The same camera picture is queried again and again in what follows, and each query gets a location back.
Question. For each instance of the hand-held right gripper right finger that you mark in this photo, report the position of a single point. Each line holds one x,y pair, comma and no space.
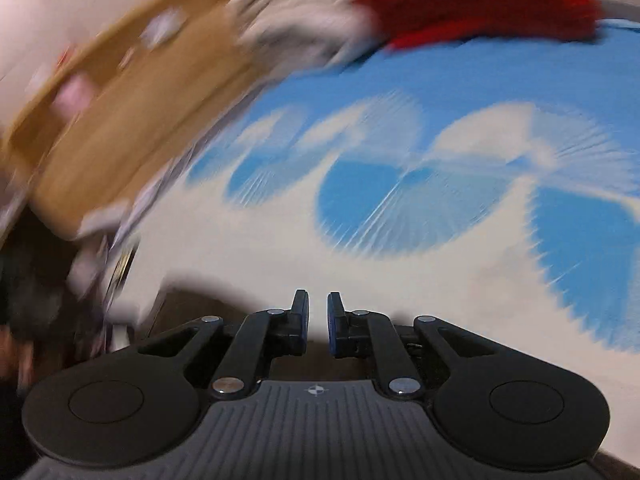
331,327

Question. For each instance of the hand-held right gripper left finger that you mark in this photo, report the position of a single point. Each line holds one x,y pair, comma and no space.
303,322

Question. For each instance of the white folded quilt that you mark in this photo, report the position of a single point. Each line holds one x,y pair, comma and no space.
290,15

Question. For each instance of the blue white patterned bed sheet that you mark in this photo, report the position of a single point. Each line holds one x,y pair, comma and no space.
450,260

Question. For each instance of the wooden bed frame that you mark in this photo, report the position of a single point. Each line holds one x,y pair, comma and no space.
125,125

